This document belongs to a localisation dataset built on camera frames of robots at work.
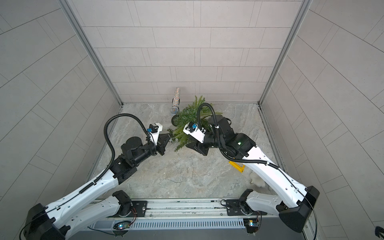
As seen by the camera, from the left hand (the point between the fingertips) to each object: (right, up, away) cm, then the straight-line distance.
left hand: (174, 134), depth 71 cm
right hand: (+8, -3, -6) cm, 10 cm away
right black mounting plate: (+28, -31, -6) cm, 42 cm away
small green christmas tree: (+7, +10, +6) cm, 14 cm away
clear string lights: (+5, -24, +12) cm, 27 cm away
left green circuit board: (-22, -39, -6) cm, 45 cm away
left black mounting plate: (-16, -35, 0) cm, 39 cm away
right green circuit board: (+36, -41, -3) cm, 55 cm away
